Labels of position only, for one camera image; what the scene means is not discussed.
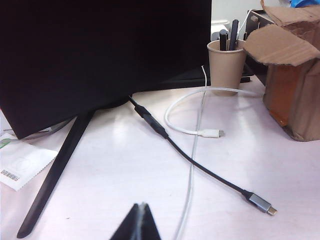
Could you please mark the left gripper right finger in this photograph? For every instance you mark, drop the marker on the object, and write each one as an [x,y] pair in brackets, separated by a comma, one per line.
[148,227]

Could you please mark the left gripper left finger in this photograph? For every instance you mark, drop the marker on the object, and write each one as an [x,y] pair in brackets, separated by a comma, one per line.
[127,227]

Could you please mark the cardboard box marked BOX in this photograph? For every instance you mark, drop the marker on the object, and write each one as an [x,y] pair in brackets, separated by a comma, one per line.
[292,100]

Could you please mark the white wet wipe packet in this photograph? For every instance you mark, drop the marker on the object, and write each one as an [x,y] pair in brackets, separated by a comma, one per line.
[22,165]

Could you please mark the beige paper cup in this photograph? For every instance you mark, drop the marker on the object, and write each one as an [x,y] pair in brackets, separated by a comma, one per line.
[225,70]

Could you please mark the black computer monitor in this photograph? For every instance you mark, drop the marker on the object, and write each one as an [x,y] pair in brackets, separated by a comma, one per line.
[75,50]

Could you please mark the black marker pen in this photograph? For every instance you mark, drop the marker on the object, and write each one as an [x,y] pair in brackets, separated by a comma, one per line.
[223,40]

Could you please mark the dark blue pen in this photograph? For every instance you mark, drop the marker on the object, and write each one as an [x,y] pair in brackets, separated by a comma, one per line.
[234,35]

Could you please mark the wooden desk shelf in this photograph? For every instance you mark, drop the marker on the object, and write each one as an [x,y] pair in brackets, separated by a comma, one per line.
[262,21]

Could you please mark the blue plastic bag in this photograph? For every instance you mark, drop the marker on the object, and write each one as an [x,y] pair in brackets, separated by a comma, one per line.
[295,2]

